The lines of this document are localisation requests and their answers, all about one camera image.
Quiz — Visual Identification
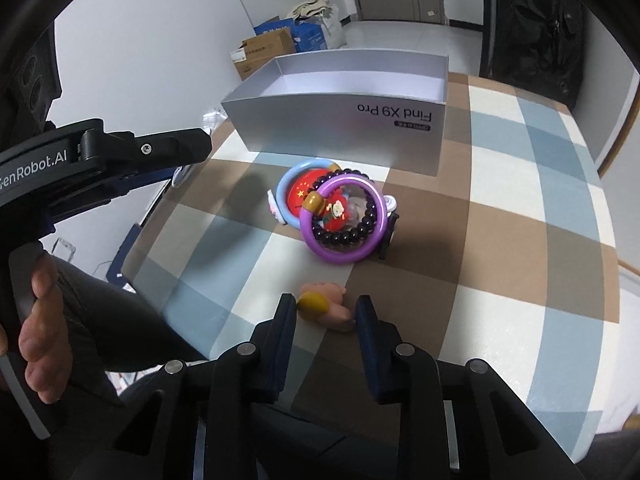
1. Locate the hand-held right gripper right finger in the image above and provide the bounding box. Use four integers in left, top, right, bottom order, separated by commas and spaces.
355, 295, 586, 480

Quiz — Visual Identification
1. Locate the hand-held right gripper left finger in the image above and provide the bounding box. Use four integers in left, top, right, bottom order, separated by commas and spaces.
114, 293, 298, 480

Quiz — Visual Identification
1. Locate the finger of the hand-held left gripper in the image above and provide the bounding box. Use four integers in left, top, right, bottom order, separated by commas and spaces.
92, 162, 182, 199
81, 127, 214, 168

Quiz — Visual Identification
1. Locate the pink toy with yellow band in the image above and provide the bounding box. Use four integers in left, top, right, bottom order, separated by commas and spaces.
298, 282, 357, 332

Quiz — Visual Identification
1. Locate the purple ring bracelet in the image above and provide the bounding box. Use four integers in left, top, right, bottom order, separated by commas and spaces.
299, 170, 389, 265

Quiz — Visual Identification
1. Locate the black watch strap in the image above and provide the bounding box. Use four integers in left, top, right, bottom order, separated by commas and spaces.
377, 211, 401, 261

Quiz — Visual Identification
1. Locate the black bead bracelet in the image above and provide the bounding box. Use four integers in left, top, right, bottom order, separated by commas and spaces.
311, 162, 379, 247

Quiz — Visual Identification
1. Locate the white pink strap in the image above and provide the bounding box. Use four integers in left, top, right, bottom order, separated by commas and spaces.
267, 189, 289, 226

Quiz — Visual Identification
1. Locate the blue ring bracelet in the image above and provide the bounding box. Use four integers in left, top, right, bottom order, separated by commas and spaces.
277, 158, 347, 227

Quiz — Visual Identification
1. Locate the red round ornament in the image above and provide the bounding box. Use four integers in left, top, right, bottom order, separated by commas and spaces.
286, 169, 332, 212

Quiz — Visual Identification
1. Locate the grey cardboard box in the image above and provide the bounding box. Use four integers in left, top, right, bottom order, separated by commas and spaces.
221, 50, 449, 177

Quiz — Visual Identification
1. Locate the person's left hand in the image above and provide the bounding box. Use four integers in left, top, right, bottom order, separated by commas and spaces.
19, 255, 69, 406

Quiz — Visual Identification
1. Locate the clear plastic bag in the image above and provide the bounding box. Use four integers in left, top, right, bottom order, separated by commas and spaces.
202, 104, 234, 134

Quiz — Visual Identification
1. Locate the blue bag with white print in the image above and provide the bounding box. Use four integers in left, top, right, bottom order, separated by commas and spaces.
107, 222, 146, 286

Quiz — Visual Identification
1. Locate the small brown cardboard box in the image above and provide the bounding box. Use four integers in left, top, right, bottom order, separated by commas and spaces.
229, 47, 262, 81

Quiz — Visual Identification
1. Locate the person's dark trouser leg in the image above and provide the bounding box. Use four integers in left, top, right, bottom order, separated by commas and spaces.
45, 259, 212, 411

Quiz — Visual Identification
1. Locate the checked tablecloth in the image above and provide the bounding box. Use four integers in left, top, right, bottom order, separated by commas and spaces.
122, 72, 624, 466

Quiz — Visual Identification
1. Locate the blue cardboard box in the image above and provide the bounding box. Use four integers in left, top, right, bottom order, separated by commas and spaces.
253, 15, 331, 54

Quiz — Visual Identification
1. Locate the black bag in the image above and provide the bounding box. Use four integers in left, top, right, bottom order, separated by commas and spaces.
479, 0, 587, 109

